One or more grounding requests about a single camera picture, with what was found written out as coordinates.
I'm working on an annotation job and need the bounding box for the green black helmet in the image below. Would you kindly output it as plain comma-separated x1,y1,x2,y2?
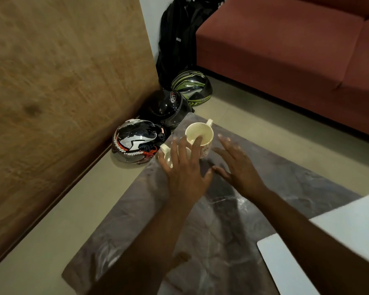
171,70,213,107

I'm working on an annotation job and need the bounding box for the cream red-flowered mug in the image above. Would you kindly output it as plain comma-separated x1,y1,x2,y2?
184,119,214,159
159,143,192,169

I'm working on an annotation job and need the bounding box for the black white red helmet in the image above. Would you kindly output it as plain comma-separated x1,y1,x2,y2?
112,118,168,165

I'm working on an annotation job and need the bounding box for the person's right hand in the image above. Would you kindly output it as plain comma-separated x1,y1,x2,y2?
211,135,268,202

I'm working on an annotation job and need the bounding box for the brown wooden panel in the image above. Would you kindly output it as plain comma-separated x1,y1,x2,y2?
0,0,160,274

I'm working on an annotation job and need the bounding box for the person's left hand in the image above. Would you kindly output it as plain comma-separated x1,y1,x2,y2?
157,135,214,206

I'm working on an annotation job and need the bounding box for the person's left forearm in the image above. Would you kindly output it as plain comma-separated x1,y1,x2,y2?
89,196,200,295

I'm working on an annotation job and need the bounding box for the black backpack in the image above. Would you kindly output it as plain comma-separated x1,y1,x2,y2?
155,0,225,89

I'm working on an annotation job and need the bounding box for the white gold-flowered placemat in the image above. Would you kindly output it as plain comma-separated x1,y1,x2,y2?
257,189,369,295

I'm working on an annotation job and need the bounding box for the person's right forearm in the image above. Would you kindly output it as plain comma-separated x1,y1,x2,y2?
252,188,369,295

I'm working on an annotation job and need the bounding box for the glossy black helmet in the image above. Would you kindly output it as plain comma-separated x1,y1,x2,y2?
138,89,194,130

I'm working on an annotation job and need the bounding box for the red sofa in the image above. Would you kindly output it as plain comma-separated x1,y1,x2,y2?
196,0,369,139

